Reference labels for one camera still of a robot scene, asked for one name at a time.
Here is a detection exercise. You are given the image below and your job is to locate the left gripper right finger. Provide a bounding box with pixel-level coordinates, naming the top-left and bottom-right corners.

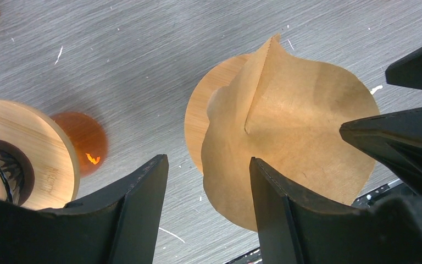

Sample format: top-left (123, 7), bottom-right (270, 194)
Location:
top-left (249, 158), bottom-right (422, 263)

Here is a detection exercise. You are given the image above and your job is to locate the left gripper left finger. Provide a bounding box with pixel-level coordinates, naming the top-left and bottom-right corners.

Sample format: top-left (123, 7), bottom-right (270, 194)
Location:
top-left (0, 154), bottom-right (169, 263)

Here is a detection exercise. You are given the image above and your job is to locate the blue glass dripper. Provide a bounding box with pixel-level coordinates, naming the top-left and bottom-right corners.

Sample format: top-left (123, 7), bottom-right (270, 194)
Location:
top-left (0, 141), bottom-right (27, 205)

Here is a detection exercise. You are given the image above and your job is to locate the wooden dripper ring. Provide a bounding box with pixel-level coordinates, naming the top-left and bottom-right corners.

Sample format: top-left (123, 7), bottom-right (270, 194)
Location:
top-left (0, 98), bottom-right (81, 211)
top-left (184, 53), bottom-right (252, 174)

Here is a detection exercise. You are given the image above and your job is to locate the orange glass carafe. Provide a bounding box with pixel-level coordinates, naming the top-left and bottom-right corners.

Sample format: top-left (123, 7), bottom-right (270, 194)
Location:
top-left (51, 112), bottom-right (108, 178)

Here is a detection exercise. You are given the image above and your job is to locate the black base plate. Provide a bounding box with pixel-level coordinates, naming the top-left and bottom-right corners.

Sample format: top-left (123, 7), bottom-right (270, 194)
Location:
top-left (226, 179), bottom-right (416, 264)

